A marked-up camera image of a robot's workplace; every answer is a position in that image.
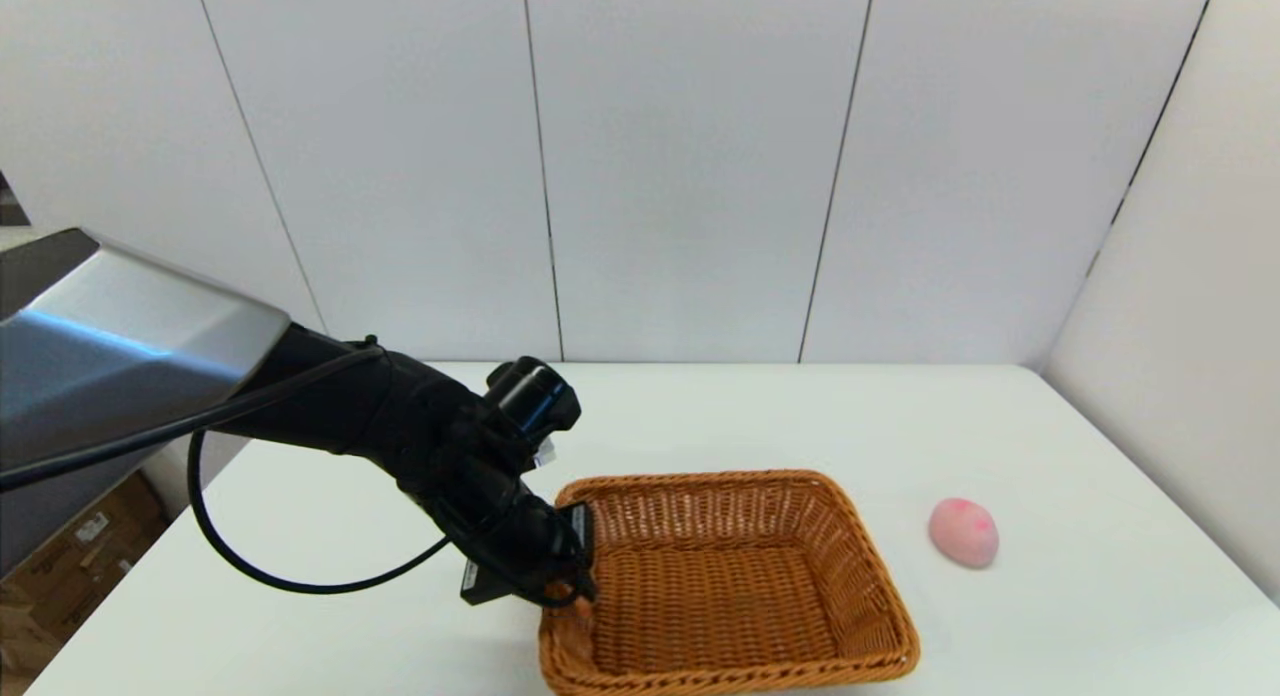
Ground brown cardboard box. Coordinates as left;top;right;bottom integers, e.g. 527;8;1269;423
0;471;169;642

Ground pink peach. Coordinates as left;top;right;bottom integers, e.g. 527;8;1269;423
928;497;1000;570

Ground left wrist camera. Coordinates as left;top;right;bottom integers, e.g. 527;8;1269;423
486;356;582;467

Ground orange wicker basket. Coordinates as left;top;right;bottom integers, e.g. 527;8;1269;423
538;469;922;696

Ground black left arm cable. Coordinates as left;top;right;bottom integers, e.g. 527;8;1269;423
0;336;451;595

